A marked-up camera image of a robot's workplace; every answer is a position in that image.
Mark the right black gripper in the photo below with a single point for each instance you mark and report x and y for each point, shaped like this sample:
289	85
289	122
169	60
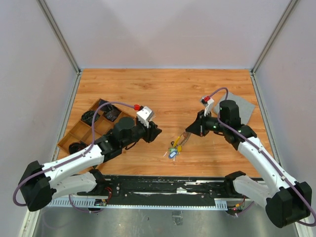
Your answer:
198	126

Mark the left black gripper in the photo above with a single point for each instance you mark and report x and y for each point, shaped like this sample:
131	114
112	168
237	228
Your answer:
151	133

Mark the keyring with coloured keys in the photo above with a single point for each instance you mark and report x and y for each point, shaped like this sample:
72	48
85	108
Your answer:
176	146

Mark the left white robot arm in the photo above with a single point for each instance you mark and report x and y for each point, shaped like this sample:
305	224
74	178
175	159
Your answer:
42	183

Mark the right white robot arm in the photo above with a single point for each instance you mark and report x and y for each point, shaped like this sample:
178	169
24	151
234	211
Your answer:
284	199

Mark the black items in tray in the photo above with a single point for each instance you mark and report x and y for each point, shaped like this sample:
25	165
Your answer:
110	112

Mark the grey cloth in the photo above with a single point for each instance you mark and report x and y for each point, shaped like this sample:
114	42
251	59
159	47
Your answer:
245	108

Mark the green black item in tray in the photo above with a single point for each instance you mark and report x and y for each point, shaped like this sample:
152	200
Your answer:
87	117

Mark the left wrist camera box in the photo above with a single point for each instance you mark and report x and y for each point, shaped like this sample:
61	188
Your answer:
145	116

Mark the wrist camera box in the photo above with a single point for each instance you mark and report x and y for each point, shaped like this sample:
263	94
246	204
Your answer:
145	116
208	102

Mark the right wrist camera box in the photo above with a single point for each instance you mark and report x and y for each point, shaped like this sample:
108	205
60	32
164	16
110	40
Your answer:
208	102

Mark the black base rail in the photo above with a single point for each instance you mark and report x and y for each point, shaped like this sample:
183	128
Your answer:
163	190

